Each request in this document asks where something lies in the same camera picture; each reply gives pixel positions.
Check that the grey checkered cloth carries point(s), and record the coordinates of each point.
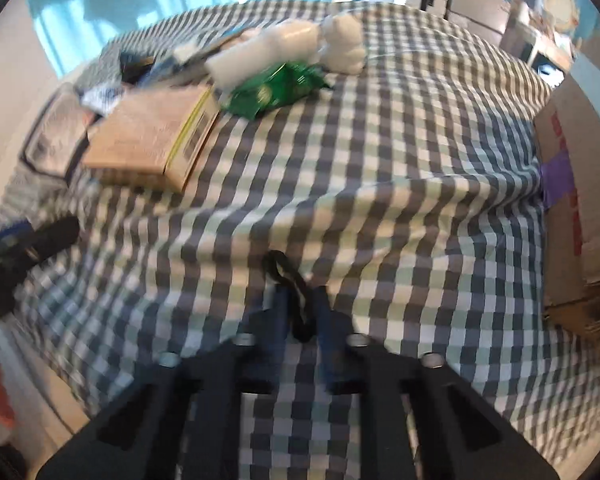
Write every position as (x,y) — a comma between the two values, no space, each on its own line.
(380,185)

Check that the oval vanity mirror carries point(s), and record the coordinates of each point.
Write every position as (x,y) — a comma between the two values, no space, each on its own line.
(560,0)

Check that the silver small fridge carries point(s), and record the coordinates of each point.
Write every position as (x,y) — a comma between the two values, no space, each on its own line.
(480,2)

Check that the blue plastic packet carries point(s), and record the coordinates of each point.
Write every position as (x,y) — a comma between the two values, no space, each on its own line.
(167,67)

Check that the white tube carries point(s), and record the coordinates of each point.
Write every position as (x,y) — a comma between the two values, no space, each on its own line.
(260,55)

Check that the flat paper carton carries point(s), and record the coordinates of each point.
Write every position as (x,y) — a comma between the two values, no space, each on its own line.
(140,135)

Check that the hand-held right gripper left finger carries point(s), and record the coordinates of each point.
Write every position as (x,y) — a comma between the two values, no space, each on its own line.
(267,340)

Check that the white bear figurine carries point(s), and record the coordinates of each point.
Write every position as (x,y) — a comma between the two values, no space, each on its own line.
(342,42)

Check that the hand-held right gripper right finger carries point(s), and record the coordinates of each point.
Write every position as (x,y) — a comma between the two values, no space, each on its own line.
(332,355)

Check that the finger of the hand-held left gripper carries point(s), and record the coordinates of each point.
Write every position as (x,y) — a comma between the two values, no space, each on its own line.
(5,242)
(55,237)

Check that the blue white packet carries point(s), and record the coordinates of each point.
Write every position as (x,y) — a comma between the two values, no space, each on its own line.
(102,99)

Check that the green plastic packet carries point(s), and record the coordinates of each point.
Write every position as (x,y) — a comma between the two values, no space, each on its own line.
(270,90)

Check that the cardboard box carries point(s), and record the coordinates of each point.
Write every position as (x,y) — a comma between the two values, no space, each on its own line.
(580,185)

